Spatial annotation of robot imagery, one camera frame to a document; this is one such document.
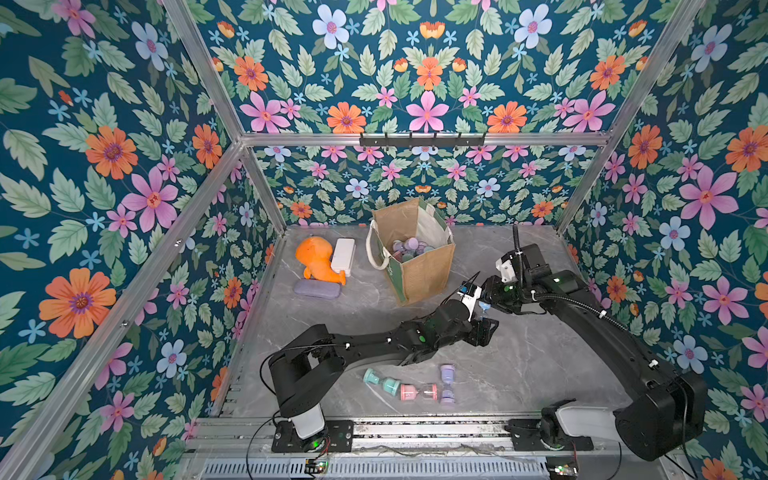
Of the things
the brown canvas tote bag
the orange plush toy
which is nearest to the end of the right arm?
the brown canvas tote bag

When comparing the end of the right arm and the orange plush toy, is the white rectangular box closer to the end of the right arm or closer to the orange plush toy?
the orange plush toy

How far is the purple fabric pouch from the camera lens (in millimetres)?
995

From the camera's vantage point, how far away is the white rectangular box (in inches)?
41.6

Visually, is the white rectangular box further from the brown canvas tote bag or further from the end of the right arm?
the end of the right arm

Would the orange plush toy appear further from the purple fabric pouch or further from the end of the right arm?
the end of the right arm
